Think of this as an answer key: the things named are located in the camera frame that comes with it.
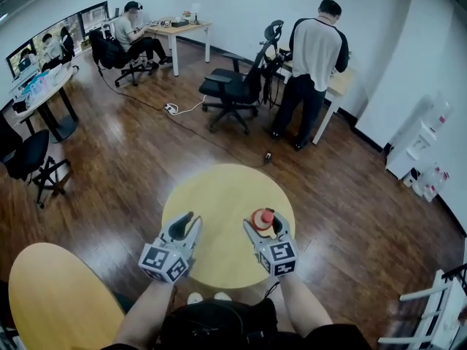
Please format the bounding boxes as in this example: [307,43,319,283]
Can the large round wooden table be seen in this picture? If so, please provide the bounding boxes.
[7,242,127,350]

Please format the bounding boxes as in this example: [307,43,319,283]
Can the clear plastic bags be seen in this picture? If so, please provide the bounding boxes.
[23,74,51,98]

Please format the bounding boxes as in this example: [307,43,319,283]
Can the white rack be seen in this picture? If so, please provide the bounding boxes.
[377,263,467,350]

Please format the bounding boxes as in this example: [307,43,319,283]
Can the white round table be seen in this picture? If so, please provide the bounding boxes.
[12,66,80,144]

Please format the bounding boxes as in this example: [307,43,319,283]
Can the wide window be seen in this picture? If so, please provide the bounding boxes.
[5,1,110,79]

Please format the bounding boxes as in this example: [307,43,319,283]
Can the round yellow table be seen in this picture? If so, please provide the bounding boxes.
[161,163,296,289]

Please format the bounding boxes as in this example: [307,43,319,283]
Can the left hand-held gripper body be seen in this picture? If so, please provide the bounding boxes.
[137,236,196,284]

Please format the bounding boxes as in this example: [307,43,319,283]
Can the black office chair with headrest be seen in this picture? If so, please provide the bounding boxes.
[0,113,72,209]

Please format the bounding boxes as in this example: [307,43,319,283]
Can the person's left forearm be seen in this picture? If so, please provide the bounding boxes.
[112,278,177,350]

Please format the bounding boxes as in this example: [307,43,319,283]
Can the person's right forearm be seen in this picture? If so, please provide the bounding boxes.
[279,273,335,338]

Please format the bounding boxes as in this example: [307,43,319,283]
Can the wooden desk white legs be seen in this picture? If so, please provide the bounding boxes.
[280,55,357,145]
[147,17,213,77]

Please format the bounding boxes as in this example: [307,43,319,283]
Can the black mesh office chair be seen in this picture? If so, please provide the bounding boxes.
[198,20,285,135]

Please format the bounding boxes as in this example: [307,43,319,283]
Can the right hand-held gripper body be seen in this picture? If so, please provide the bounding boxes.
[255,239,298,279]

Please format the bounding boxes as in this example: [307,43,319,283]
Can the white water dispenser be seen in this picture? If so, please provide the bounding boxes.
[385,93,453,182]

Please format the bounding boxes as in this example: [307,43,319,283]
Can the black floor cable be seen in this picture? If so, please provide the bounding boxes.
[97,66,269,166]

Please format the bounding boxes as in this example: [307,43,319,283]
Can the person's black clothing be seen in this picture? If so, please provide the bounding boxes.
[156,297,366,350]

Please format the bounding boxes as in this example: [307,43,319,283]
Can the white floor cable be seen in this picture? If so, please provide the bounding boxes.
[173,93,207,116]

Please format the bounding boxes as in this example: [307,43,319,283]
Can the orange plastic bottle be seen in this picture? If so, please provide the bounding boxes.
[250,208,275,233]

